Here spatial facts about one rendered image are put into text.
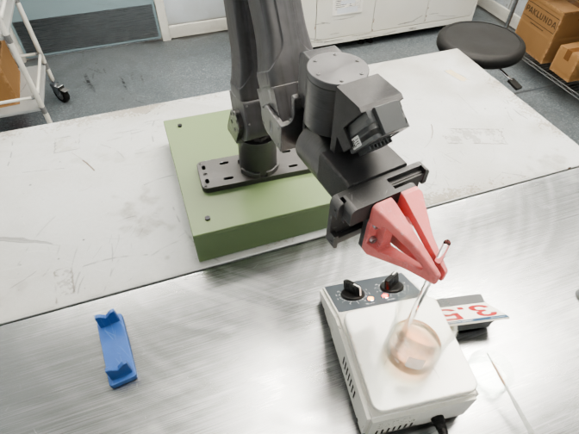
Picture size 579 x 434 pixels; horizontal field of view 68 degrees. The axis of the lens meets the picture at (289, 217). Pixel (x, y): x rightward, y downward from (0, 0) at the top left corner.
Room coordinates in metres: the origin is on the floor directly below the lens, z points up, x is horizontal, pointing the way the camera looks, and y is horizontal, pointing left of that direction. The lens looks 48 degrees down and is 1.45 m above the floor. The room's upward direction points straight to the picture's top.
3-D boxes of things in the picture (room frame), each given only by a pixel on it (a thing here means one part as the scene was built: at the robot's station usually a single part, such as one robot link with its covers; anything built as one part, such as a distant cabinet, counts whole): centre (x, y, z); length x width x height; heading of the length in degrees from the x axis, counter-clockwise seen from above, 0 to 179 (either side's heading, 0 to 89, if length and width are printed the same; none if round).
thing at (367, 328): (0.22, -0.13, 0.98); 0.12 x 0.12 x 0.01; 12
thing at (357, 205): (0.24, -0.10, 1.15); 0.09 x 0.07 x 0.07; 29
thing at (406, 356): (0.21, -0.14, 1.03); 0.07 x 0.06 x 0.08; 27
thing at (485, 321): (0.31, -0.24, 0.92); 0.09 x 0.06 x 0.04; 98
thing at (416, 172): (0.31, -0.07, 1.15); 0.10 x 0.07 x 0.07; 118
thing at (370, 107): (0.31, -0.07, 1.21); 0.07 x 0.06 x 0.11; 118
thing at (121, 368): (0.25, 0.23, 0.92); 0.10 x 0.03 x 0.04; 26
